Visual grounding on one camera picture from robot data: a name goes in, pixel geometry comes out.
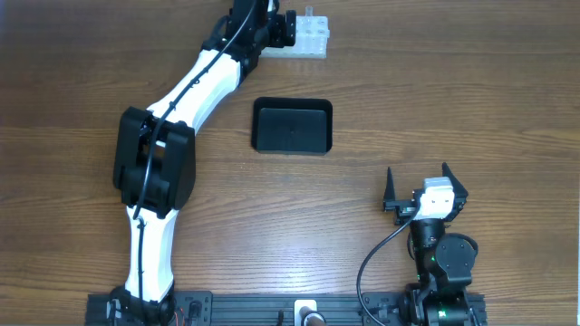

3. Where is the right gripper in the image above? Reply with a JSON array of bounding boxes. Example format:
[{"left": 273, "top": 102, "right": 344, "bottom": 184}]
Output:
[{"left": 382, "top": 161, "right": 469, "bottom": 226}]

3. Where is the black tray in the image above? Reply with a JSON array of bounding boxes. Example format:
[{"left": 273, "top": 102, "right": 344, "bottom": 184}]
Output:
[{"left": 250, "top": 96, "right": 334, "bottom": 157}]

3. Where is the white test tube rack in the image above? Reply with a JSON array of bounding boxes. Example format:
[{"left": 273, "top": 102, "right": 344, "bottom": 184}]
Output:
[{"left": 260, "top": 14, "right": 331, "bottom": 60}]

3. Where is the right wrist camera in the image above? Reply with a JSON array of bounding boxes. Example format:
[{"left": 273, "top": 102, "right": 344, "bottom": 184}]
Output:
[{"left": 414, "top": 177, "right": 456, "bottom": 221}]

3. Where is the black cable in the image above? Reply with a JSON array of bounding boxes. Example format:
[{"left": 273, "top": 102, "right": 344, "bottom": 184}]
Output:
[
  {"left": 132, "top": 0, "right": 260, "bottom": 222},
  {"left": 355, "top": 206, "right": 422, "bottom": 321}
]

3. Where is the mounting rail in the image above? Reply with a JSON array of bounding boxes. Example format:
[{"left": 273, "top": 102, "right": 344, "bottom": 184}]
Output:
[{"left": 84, "top": 290, "right": 488, "bottom": 326}]

